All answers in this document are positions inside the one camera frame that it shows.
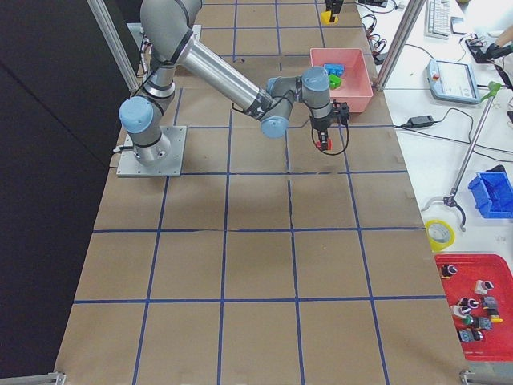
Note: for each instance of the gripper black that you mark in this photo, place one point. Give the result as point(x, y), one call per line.
point(332, 6)
point(320, 124)

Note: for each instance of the red toy block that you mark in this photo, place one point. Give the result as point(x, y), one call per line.
point(325, 145)

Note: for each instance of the yellow toy block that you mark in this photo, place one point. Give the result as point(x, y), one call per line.
point(328, 18)

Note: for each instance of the green toy block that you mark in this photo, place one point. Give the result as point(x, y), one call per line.
point(334, 82)

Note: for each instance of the blue toy block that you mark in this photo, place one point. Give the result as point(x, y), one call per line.
point(336, 69)

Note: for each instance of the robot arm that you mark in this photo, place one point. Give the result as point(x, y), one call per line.
point(177, 54)

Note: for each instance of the pink plastic box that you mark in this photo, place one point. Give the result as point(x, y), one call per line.
point(355, 88)

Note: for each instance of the black power adapter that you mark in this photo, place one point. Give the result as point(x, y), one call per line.
point(421, 121)

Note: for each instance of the white keyboard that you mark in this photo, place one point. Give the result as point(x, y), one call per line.
point(437, 19)

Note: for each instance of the black smartphone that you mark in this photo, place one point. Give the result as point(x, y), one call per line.
point(457, 25)

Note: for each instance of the teach pendant tablet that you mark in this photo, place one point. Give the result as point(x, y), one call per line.
point(452, 81)

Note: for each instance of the yellow tape roll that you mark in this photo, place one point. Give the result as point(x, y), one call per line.
point(440, 235)

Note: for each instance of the blue storage bin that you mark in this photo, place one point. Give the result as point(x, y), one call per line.
point(492, 192)

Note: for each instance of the reacher grabber tool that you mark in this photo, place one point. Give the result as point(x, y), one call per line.
point(450, 200)

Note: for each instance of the red parts tray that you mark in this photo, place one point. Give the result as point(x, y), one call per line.
point(478, 289)

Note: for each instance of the aluminium frame post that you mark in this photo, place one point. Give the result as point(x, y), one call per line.
point(409, 18)

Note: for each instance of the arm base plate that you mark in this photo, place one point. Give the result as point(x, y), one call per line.
point(162, 159)

